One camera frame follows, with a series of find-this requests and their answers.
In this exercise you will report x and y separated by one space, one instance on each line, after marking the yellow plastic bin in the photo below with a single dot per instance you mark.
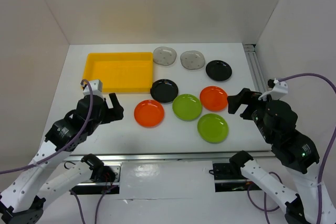
121 72

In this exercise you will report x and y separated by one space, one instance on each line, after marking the green plate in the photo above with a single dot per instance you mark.
187 107
212 128

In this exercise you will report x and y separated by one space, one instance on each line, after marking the aluminium rail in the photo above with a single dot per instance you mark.
259 80
167 157

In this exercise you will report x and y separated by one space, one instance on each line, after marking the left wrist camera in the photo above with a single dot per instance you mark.
96 86

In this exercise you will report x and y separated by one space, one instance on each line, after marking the aluminium rail front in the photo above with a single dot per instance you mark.
167 157

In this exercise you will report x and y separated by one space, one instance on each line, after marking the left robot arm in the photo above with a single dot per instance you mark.
26 199

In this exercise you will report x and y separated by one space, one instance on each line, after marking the aluminium rail right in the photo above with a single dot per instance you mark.
259 80

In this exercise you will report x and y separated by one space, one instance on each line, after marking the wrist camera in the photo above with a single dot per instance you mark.
96 86
278 89

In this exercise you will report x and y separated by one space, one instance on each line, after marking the orange plate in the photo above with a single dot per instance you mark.
213 98
149 113

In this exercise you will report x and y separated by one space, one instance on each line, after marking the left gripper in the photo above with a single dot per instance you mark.
114 114

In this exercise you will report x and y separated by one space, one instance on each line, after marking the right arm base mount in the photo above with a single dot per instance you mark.
226 180

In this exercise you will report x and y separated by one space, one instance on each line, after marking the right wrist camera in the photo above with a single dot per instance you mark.
278 89

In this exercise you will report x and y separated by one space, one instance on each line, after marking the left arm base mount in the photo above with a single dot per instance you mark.
108 181

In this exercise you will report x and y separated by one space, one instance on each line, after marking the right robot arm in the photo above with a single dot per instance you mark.
276 121

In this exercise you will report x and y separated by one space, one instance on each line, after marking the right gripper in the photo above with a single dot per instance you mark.
245 96

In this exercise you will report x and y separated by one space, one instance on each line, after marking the black plate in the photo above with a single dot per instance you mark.
164 91
218 70

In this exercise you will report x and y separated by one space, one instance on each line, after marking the clear glass plate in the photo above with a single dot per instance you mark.
164 56
192 60

